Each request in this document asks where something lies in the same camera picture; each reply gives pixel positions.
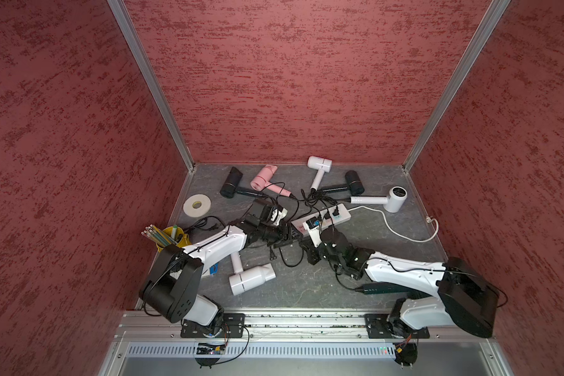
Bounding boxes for white paper box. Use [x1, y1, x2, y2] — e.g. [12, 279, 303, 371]
[209, 263, 219, 277]

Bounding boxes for yellow cup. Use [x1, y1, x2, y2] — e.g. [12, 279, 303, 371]
[162, 226, 191, 248]

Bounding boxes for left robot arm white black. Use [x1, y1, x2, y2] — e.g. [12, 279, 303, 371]
[139, 199, 292, 328]

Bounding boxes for dark green hair dryer back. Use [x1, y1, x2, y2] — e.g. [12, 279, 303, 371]
[317, 170, 365, 197]

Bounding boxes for white hair dryer front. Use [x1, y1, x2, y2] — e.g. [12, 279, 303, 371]
[229, 252, 276, 295]

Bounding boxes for white power strip coloured sockets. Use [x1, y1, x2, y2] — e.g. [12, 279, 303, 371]
[291, 204, 351, 237]

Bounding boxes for white round hair dryer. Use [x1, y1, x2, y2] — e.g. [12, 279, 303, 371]
[349, 186, 407, 213]

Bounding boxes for aluminium front rail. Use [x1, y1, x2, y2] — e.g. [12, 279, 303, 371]
[98, 307, 513, 376]

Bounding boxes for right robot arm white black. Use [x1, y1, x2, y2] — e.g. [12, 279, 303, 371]
[299, 228, 500, 338]

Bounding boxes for pink hair dryer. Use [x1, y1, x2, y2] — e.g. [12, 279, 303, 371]
[250, 164, 293, 197]

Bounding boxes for bundle of pencils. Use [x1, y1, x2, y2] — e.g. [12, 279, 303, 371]
[141, 225, 176, 248]

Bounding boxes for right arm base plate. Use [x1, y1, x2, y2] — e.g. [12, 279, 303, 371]
[364, 313, 430, 340]

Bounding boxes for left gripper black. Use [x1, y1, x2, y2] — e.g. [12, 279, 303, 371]
[258, 221, 303, 248]

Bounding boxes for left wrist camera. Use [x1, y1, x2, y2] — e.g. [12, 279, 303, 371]
[266, 207, 288, 227]

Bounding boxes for black hair dryer far left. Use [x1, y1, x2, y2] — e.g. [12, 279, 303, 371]
[219, 167, 269, 199]

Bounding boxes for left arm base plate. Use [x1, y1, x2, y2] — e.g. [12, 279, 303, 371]
[180, 313, 246, 339]

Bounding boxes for white tape roll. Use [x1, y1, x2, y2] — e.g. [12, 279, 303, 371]
[183, 194, 212, 218]

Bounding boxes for white square hair dryer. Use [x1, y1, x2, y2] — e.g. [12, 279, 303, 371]
[307, 156, 332, 191]

